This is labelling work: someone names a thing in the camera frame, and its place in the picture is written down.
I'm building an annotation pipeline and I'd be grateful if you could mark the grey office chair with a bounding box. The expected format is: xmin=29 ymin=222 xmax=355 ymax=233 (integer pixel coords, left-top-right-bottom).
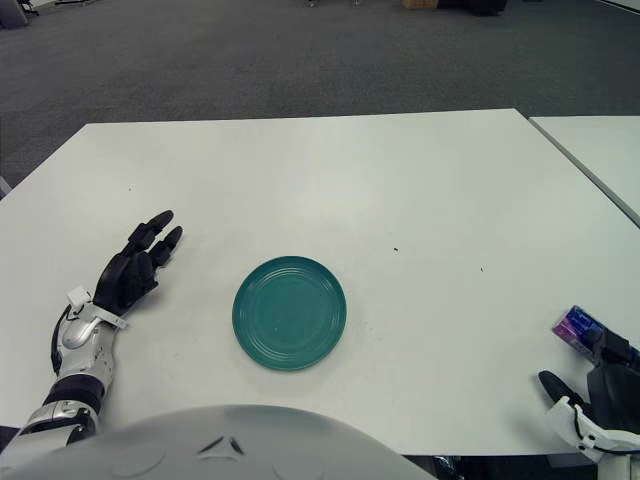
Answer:
xmin=0 ymin=0 xmax=29 ymax=30

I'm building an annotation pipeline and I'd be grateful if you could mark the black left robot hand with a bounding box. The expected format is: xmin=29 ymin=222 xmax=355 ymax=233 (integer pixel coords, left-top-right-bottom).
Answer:
xmin=92 ymin=209 xmax=184 ymax=317

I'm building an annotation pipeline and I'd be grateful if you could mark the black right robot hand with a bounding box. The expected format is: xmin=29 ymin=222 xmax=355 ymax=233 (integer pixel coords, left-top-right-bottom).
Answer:
xmin=537 ymin=324 xmax=640 ymax=431

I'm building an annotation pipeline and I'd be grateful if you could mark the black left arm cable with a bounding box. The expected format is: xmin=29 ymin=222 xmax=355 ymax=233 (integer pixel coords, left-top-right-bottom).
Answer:
xmin=49 ymin=304 xmax=76 ymax=374

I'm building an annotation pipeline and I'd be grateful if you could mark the blue purple gum pack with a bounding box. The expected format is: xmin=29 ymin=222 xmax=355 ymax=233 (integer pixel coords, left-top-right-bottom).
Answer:
xmin=551 ymin=303 xmax=609 ymax=357

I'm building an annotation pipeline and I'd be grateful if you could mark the white neighbouring table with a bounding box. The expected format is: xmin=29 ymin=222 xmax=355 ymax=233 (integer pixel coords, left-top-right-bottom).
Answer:
xmin=528 ymin=115 xmax=640 ymax=229

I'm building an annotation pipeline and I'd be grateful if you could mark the round green plate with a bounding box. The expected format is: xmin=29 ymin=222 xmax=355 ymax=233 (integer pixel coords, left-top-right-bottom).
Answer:
xmin=231 ymin=255 xmax=348 ymax=372

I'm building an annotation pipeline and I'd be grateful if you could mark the grey robot torso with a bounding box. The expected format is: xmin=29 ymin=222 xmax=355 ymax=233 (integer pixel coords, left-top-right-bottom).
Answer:
xmin=0 ymin=403 xmax=431 ymax=480

